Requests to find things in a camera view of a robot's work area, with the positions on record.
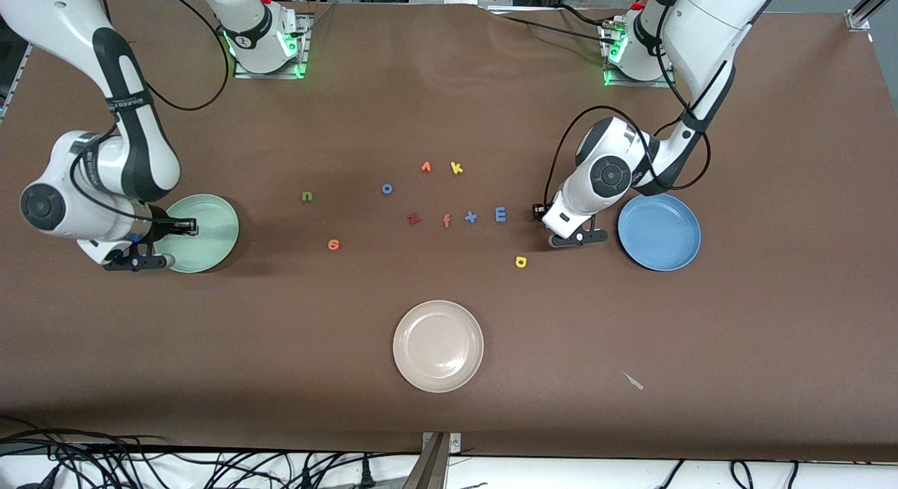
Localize green plate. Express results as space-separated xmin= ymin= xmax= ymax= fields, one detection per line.
xmin=151 ymin=194 xmax=240 ymax=274

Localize blue plate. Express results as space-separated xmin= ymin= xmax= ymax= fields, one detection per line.
xmin=617 ymin=192 xmax=702 ymax=272

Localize beige plate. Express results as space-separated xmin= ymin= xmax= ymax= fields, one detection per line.
xmin=392 ymin=300 xmax=485 ymax=394

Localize aluminium profile corner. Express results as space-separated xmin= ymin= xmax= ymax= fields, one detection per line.
xmin=845 ymin=0 xmax=898 ymax=32

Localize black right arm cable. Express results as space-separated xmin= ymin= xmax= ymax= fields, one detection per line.
xmin=69 ymin=0 xmax=232 ymax=227

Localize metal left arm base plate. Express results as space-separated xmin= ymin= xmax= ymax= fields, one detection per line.
xmin=602 ymin=19 xmax=678 ymax=89

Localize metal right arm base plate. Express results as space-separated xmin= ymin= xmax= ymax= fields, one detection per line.
xmin=233 ymin=12 xmax=310 ymax=80

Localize black cable to arm base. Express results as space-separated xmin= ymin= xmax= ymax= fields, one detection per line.
xmin=484 ymin=4 xmax=618 ymax=44

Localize black floor cable bundle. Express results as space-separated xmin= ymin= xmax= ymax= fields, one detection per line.
xmin=0 ymin=415 xmax=422 ymax=489

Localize metal table edge bracket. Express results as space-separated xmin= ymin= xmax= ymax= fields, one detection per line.
xmin=403 ymin=431 xmax=463 ymax=489

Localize black looped floor cables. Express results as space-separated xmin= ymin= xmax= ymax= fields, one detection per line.
xmin=652 ymin=460 xmax=800 ymax=489

